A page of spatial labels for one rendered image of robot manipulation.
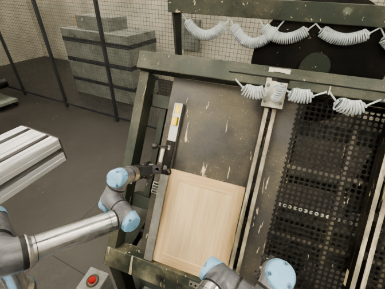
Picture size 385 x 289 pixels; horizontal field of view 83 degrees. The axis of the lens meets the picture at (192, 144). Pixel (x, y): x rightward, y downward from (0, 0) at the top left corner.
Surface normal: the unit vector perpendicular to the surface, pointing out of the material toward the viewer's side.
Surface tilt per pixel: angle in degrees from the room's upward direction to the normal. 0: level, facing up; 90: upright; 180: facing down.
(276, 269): 28
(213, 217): 57
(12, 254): 41
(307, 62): 90
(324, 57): 90
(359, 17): 90
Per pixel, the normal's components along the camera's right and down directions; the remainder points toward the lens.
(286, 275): -0.15, -0.48
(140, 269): -0.25, 0.00
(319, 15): -0.32, 0.54
